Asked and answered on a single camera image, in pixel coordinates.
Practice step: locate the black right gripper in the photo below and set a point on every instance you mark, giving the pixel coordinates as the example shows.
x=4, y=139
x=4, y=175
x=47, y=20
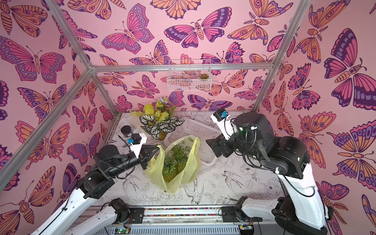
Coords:
x=217, y=144

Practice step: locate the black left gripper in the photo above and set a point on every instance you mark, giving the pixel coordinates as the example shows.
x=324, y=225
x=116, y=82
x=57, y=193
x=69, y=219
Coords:
x=147, y=150

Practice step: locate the yellow-green plastic bag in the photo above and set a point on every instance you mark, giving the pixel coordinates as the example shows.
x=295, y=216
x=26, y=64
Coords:
x=188, y=175

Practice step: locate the pineapple with leafy crown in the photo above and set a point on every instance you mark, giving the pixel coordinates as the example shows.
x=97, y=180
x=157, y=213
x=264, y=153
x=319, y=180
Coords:
x=169, y=171

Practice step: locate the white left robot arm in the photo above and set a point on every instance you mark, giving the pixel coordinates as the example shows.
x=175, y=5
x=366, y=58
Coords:
x=88, y=191

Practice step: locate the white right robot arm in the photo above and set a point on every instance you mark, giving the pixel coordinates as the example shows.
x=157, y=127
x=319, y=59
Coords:
x=302, y=211

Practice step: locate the white perforated plastic basket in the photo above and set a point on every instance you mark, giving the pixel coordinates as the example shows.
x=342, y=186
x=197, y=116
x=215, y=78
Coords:
x=203, y=132

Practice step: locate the black round jar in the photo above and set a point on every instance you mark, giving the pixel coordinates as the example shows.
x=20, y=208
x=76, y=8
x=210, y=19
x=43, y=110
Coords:
x=126, y=131

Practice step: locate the potted plant with striped leaves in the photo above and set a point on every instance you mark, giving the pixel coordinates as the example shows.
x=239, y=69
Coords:
x=158, y=119

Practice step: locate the small green plant in basket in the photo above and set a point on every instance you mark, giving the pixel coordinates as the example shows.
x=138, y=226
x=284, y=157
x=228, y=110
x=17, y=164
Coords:
x=204, y=76

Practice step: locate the green circuit board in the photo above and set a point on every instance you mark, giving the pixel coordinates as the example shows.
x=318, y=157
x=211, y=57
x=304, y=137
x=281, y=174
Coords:
x=122, y=231

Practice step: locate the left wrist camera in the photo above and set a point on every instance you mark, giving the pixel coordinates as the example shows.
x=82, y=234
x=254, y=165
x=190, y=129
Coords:
x=136, y=142

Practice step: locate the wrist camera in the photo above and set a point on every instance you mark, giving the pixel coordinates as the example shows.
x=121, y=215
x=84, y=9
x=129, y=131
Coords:
x=136, y=142
x=222, y=119

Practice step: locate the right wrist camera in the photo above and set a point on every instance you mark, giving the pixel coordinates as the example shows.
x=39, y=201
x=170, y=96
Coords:
x=222, y=119

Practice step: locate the aluminium frame rail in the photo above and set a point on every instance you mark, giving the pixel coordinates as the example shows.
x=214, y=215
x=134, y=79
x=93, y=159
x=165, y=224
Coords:
x=230, y=212

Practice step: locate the perforated grey cable duct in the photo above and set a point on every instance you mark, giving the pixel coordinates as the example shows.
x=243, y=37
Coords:
x=177, y=230

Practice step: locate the white wire wall basket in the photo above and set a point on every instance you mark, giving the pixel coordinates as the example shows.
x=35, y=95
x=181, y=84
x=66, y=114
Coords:
x=184, y=74

